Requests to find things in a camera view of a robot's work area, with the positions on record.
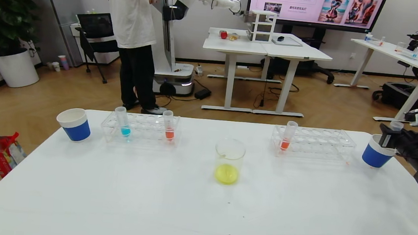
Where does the white standing desk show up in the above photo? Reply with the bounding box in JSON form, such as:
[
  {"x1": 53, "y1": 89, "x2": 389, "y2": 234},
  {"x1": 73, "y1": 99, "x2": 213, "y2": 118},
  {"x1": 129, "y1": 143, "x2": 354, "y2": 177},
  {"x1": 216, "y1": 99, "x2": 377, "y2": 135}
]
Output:
[
  {"x1": 197, "y1": 27, "x2": 270, "y2": 116},
  {"x1": 252, "y1": 32, "x2": 334, "y2": 121}
]

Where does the large wall screen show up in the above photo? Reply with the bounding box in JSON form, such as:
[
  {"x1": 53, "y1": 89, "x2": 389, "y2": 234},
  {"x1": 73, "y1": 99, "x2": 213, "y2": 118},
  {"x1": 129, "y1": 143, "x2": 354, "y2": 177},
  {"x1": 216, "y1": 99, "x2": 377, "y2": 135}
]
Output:
[{"x1": 245, "y1": 0, "x2": 387, "y2": 36}]

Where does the blue white paper cup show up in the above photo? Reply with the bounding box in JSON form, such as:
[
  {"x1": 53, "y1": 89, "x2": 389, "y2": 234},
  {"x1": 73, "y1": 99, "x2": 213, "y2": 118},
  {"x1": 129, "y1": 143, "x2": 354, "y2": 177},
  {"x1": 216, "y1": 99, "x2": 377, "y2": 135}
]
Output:
[
  {"x1": 54, "y1": 106, "x2": 93, "y2": 144},
  {"x1": 361, "y1": 133, "x2": 398, "y2": 170}
]

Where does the long white desk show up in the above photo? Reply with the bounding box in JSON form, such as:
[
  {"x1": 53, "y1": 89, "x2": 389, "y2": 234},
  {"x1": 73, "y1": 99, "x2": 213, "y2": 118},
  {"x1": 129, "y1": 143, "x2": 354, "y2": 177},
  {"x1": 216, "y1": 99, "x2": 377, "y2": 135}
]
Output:
[{"x1": 330, "y1": 37, "x2": 418, "y2": 125}]

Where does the black office chair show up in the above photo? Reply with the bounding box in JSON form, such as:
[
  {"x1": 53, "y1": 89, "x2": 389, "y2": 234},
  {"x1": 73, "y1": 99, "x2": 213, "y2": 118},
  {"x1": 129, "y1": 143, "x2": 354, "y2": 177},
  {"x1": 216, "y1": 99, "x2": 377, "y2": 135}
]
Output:
[{"x1": 71, "y1": 10, "x2": 124, "y2": 85}]

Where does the yellow pigment test tube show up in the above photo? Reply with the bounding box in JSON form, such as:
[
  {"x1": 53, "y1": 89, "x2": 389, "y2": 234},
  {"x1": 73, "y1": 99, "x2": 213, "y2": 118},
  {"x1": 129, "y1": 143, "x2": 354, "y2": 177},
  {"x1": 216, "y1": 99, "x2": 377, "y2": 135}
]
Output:
[{"x1": 389, "y1": 120, "x2": 405, "y2": 133}]

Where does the black screen stand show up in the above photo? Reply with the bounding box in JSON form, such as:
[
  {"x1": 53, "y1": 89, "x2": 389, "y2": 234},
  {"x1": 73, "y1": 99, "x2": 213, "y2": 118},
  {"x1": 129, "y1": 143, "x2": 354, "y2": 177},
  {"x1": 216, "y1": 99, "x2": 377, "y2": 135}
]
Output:
[{"x1": 259, "y1": 22, "x2": 339, "y2": 86}]

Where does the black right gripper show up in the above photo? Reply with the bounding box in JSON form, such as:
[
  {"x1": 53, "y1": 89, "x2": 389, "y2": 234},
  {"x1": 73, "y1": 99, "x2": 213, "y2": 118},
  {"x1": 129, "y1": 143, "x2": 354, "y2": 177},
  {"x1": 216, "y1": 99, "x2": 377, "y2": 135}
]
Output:
[{"x1": 377, "y1": 123, "x2": 418, "y2": 151}]

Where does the person in white t-shirt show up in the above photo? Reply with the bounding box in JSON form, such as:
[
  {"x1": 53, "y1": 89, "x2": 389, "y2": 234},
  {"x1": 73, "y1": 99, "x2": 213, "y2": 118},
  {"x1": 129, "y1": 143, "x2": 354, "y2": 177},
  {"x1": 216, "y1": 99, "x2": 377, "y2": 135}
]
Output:
[{"x1": 89, "y1": 0, "x2": 185, "y2": 117}]

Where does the grey flat tray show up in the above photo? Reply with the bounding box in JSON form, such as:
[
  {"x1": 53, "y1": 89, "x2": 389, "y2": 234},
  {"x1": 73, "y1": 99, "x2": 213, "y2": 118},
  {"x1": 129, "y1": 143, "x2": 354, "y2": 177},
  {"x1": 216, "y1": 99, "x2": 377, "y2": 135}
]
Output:
[{"x1": 271, "y1": 36, "x2": 303, "y2": 49}]

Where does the black power adapter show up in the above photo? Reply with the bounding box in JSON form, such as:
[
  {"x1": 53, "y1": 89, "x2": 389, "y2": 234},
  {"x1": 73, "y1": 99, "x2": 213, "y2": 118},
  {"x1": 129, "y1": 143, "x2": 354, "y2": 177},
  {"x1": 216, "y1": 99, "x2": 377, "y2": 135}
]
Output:
[{"x1": 194, "y1": 88, "x2": 212, "y2": 102}]

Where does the blue pigment test tube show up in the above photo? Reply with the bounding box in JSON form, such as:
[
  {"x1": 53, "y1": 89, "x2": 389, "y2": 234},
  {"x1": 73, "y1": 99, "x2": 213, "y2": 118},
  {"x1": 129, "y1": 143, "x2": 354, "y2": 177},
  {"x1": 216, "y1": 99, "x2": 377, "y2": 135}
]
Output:
[{"x1": 112, "y1": 106, "x2": 134, "y2": 138}]

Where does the clear glass beaker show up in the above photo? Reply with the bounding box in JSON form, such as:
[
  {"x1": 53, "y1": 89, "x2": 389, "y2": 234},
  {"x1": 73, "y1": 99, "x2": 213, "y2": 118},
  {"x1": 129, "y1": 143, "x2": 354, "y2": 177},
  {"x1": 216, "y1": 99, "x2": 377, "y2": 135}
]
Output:
[{"x1": 212, "y1": 137, "x2": 247, "y2": 187}]

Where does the white drawer unit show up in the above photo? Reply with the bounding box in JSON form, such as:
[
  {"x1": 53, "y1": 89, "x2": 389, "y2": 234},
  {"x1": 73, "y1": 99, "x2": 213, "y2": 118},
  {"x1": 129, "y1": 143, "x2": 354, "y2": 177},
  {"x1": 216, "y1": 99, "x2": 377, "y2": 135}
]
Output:
[{"x1": 241, "y1": 9, "x2": 278, "y2": 45}]

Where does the white planter pot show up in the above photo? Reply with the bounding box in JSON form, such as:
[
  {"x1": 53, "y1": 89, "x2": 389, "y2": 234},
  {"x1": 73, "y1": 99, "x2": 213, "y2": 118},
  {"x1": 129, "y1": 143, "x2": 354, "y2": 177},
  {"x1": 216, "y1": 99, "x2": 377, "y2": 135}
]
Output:
[{"x1": 0, "y1": 45, "x2": 42, "y2": 90}]

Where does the red pigment test tube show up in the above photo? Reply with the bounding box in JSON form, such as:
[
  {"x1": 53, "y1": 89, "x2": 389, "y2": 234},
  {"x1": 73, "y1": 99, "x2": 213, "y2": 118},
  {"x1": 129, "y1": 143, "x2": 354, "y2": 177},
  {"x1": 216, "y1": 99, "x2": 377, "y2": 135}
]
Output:
[
  {"x1": 160, "y1": 110, "x2": 177, "y2": 142},
  {"x1": 279, "y1": 120, "x2": 299, "y2": 152}
]

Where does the red gift bag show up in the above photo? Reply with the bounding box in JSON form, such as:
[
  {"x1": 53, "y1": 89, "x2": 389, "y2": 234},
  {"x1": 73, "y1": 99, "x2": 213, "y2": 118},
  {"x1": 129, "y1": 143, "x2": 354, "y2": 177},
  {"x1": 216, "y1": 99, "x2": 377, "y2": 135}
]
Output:
[{"x1": 0, "y1": 130, "x2": 28, "y2": 181}]

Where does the pink drinking cup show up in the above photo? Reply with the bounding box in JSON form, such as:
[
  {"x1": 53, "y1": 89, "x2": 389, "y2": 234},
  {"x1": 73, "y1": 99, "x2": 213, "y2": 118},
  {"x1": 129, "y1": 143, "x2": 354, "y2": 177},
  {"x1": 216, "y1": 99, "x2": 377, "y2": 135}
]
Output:
[{"x1": 56, "y1": 55, "x2": 71, "y2": 71}]

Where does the white tower robot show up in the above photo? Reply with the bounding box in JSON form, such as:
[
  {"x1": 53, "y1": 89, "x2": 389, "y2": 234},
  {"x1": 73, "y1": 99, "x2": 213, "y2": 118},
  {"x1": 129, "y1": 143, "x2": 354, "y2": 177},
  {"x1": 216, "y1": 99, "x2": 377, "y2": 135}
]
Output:
[{"x1": 146, "y1": 0, "x2": 242, "y2": 102}]

